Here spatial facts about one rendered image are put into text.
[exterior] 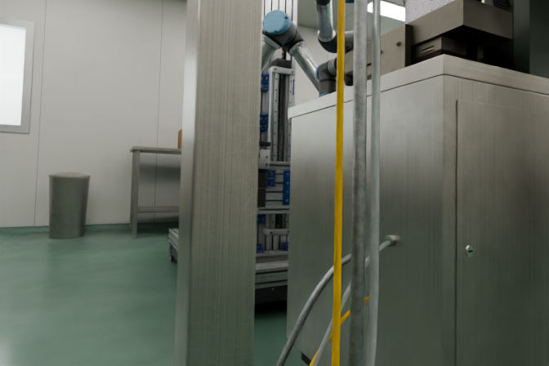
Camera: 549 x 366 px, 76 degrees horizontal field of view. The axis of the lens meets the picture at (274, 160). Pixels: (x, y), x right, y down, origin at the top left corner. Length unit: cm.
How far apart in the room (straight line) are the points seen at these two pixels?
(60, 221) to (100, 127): 113
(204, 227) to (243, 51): 16
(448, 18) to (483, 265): 51
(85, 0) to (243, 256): 455
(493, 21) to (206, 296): 81
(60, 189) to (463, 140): 357
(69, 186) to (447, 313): 352
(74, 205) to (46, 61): 160
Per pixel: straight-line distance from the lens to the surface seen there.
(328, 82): 153
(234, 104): 32
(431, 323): 81
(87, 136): 441
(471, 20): 88
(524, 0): 106
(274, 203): 181
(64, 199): 390
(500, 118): 89
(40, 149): 444
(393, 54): 94
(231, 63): 32
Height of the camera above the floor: 66
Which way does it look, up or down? 2 degrees up
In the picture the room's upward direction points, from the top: 2 degrees clockwise
